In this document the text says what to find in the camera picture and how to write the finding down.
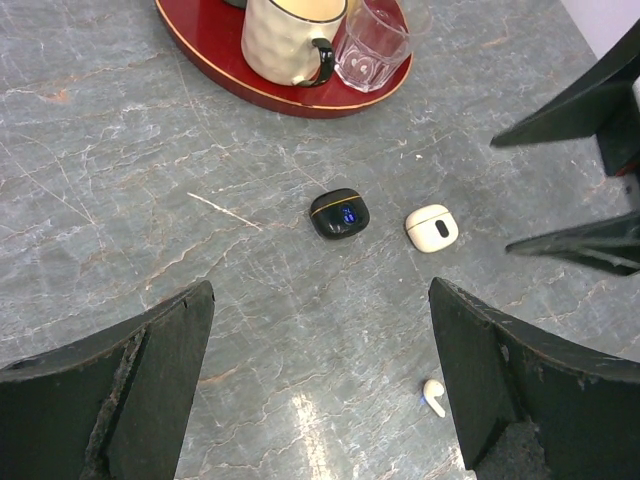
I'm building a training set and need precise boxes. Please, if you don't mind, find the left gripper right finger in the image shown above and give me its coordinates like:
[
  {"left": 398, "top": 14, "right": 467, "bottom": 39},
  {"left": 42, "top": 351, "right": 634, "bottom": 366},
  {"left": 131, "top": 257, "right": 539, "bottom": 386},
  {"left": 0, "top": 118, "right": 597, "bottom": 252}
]
[{"left": 429, "top": 278, "right": 639, "bottom": 479}]

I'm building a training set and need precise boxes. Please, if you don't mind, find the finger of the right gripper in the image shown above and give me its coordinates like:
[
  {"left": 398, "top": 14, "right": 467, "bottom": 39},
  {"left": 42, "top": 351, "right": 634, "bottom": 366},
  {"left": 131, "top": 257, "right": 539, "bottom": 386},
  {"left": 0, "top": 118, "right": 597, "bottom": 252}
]
[
  {"left": 505, "top": 211, "right": 639, "bottom": 276},
  {"left": 491, "top": 23, "right": 639, "bottom": 148}
]

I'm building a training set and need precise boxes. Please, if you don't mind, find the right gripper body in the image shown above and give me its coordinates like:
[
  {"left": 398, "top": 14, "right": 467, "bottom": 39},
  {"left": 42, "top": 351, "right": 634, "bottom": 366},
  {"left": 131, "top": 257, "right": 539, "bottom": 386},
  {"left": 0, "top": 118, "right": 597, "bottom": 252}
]
[{"left": 596, "top": 81, "right": 639, "bottom": 212}]

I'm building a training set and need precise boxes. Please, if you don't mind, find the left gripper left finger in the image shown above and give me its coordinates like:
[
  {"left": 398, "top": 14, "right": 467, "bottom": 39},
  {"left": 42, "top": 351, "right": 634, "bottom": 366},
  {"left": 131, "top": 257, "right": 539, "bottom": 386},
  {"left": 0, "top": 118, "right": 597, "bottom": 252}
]
[{"left": 1, "top": 280, "right": 215, "bottom": 479}]

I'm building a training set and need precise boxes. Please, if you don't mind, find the cream earbud charging case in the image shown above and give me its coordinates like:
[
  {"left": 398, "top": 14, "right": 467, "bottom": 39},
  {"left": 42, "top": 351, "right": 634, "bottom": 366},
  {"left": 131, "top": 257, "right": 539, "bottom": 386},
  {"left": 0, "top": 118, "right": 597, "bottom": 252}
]
[{"left": 405, "top": 204, "right": 459, "bottom": 253}]

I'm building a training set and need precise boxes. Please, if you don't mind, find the black earbud charging case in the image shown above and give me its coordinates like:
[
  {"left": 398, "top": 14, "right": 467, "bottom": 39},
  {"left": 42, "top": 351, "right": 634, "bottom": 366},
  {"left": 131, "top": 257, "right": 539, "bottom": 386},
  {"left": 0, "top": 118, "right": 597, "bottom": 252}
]
[{"left": 309, "top": 188, "right": 370, "bottom": 240}]

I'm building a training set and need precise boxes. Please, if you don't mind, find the left cream earbud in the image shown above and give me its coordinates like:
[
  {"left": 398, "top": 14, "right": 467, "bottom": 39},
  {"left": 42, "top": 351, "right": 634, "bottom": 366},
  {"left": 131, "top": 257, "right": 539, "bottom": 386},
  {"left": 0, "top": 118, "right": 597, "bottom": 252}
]
[{"left": 422, "top": 379, "right": 446, "bottom": 418}]

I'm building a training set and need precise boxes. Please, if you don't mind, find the clear glass tumbler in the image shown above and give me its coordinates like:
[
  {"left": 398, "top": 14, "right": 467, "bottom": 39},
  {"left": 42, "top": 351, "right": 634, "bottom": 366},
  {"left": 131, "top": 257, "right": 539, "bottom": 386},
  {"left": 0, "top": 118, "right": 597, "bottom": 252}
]
[{"left": 335, "top": 1, "right": 410, "bottom": 93}]

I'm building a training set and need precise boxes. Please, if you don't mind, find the red round tray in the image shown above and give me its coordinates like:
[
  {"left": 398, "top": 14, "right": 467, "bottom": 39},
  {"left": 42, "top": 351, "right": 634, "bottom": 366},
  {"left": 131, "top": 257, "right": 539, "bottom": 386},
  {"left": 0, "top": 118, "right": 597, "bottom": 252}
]
[{"left": 156, "top": 1, "right": 413, "bottom": 119}]

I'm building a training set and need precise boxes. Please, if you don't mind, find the cream mug black handle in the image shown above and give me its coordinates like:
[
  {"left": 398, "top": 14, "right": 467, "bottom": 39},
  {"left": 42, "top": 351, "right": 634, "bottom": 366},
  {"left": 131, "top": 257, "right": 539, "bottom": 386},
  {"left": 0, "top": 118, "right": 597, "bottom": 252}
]
[{"left": 241, "top": 0, "right": 347, "bottom": 88}]

